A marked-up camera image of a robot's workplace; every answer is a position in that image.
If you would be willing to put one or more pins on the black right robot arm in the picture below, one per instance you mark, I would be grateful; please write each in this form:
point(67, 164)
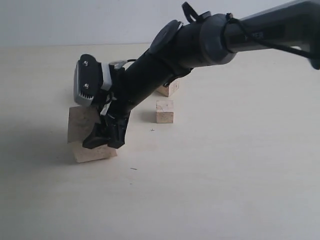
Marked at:
point(215, 39)

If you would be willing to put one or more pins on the smallest wooden cube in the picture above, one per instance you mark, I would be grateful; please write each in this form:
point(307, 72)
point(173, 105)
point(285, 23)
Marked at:
point(164, 111)

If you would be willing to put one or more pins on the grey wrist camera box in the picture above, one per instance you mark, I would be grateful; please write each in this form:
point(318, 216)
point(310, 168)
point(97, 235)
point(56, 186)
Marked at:
point(92, 81)

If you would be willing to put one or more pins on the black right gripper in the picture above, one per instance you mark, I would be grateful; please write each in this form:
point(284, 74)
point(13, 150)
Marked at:
point(124, 89)

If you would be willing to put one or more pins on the third largest wooden cube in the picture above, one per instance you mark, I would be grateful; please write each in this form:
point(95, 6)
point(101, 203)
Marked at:
point(167, 91)

